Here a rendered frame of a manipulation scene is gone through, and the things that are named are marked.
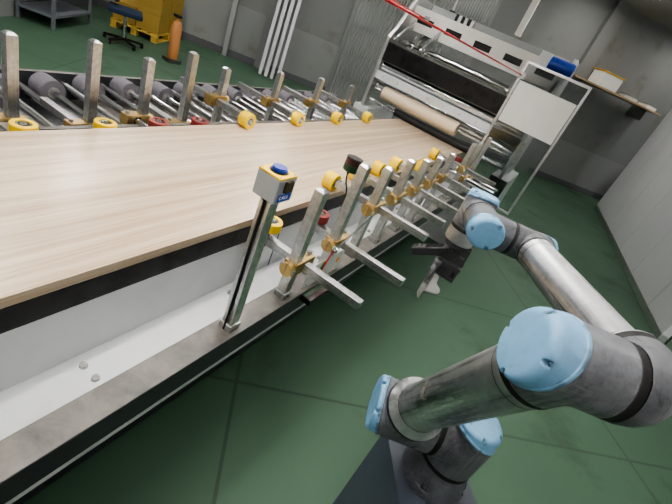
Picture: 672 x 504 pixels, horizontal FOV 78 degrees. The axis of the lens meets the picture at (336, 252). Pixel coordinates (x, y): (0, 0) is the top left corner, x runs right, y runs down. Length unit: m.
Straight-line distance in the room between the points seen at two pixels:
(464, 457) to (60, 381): 1.01
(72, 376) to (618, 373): 1.13
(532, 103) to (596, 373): 3.33
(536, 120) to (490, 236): 2.77
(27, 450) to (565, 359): 0.95
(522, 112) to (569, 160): 7.25
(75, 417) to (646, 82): 11.13
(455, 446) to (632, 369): 0.62
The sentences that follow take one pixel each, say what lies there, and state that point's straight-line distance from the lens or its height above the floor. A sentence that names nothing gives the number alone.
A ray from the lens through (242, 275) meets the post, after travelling 1.15.
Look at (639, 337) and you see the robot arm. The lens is 0.77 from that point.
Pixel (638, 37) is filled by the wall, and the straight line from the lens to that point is 10.92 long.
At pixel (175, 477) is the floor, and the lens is 1.81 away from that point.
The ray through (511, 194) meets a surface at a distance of 3.91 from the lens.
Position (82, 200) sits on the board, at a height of 0.90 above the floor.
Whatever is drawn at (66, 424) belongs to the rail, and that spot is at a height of 0.70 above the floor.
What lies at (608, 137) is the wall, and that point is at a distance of 11.31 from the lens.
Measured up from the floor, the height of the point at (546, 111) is 1.48.
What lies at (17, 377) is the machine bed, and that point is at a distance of 1.23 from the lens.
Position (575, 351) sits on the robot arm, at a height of 1.35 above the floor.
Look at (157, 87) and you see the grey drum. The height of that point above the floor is 0.84.
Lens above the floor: 1.59
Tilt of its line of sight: 29 degrees down
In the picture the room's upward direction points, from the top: 24 degrees clockwise
